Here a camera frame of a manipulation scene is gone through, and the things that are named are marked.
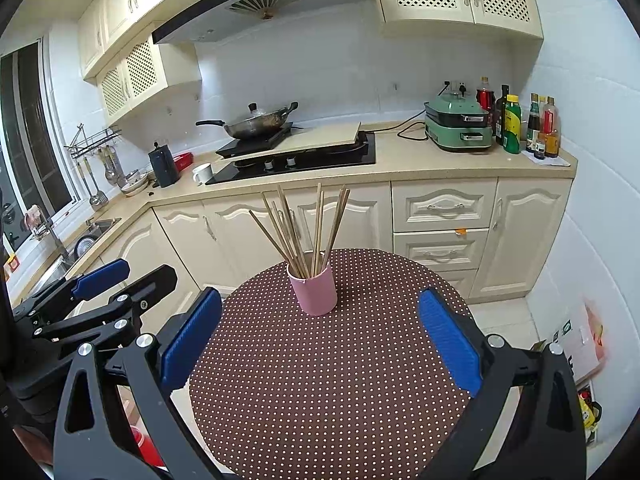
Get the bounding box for metal utensil rail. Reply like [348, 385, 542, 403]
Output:
[65, 122, 123, 161]

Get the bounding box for orange red bottle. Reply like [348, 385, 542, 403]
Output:
[542, 96, 560, 158]

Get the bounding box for black range hood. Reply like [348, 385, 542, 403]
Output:
[151, 0, 371, 45]

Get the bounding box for black power cable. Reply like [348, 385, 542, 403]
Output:
[370, 110, 428, 141]

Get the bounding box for steel sink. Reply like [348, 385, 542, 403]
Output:
[30, 217, 122, 291]

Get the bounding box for green electric grill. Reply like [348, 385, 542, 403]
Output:
[424, 91, 496, 152]

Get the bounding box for black kettle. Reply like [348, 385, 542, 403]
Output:
[148, 142, 181, 188]

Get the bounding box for black induction cooker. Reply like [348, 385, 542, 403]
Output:
[216, 122, 294, 159]

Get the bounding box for pink cup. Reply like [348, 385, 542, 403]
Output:
[286, 249, 337, 317]

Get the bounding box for stack of bowls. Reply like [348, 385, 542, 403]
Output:
[120, 170, 151, 197]

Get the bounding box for dark window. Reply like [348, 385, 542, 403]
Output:
[0, 40, 76, 251]

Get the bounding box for black glass gas hob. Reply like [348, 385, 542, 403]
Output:
[205, 132, 377, 186]

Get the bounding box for dark soy sauce bottle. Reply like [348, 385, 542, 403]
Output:
[526, 93, 542, 153]

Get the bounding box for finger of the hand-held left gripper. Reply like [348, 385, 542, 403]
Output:
[14, 259, 131, 322]
[31, 264, 179, 351]

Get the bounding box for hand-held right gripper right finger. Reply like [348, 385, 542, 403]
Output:
[418, 287, 587, 480]

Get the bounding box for white tray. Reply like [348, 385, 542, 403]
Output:
[520, 152, 571, 167]

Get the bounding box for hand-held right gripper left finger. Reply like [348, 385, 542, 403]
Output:
[52, 287, 222, 480]

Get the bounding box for steel faucet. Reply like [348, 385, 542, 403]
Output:
[42, 217, 68, 261]

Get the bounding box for steel slotted spatula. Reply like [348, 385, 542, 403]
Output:
[82, 157, 108, 211]

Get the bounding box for steel wok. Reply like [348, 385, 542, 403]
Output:
[196, 102, 299, 141]

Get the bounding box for yellow packet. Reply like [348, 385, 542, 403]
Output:
[577, 390, 601, 446]

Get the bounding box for red plastic basin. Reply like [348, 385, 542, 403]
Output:
[130, 422, 166, 468]

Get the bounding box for cream cabinet drawer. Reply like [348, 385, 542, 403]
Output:
[391, 179, 498, 233]
[393, 230, 490, 273]

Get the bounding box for bunch of wooden chopsticks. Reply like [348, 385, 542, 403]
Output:
[248, 183, 351, 279]

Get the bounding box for green yellow bottle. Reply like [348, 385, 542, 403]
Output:
[502, 94, 522, 155]

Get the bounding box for white rice bag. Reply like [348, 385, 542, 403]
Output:
[540, 300, 606, 386]

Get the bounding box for glass wok lid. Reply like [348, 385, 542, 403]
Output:
[227, 102, 293, 128]

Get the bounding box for red drink bottle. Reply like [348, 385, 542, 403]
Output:
[475, 76, 496, 126]

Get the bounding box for dark oil bottle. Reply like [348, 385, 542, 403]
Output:
[495, 84, 510, 146]

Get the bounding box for beige stone board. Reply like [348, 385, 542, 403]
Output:
[232, 121, 362, 166]

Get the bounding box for hanging steel ladle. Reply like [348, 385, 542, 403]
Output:
[102, 147, 126, 186]

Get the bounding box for cream kitchen base cabinets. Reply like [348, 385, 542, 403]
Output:
[30, 172, 576, 311]

